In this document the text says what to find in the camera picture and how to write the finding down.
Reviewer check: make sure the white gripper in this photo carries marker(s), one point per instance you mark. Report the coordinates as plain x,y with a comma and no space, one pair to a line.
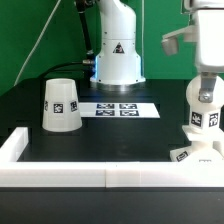
206,29

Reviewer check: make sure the white lamp bulb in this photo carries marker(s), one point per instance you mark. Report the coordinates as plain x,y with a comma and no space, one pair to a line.
205,106

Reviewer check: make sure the white lamp base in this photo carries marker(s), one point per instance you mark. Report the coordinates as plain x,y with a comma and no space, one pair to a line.
203,148

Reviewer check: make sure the white lamp shade cone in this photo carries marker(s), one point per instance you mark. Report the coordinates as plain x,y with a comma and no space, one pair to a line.
61,108

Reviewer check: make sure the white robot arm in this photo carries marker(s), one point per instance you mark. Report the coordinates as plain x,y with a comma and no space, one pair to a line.
118,63

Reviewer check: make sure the white marker tag plate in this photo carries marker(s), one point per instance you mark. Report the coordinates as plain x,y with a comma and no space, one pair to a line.
119,110

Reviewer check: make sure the white U-shaped fence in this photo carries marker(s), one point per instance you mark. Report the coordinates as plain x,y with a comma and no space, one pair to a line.
14,173

